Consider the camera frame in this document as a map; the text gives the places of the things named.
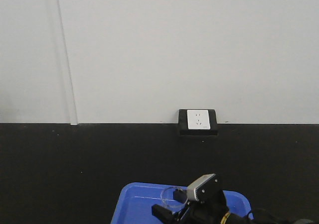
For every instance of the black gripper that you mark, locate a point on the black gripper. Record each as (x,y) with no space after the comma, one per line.
(209,212)

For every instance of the clear glass beaker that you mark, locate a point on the clear glass beaker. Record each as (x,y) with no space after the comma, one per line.
(168,201)

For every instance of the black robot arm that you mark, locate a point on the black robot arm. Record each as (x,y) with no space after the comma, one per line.
(258,216)

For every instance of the blue plastic tray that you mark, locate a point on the blue plastic tray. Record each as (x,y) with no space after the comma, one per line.
(135,202)

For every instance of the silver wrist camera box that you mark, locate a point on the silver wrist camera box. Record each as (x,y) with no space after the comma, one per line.
(203,188)

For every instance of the white wall power socket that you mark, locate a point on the white wall power socket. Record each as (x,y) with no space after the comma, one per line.
(197,122)

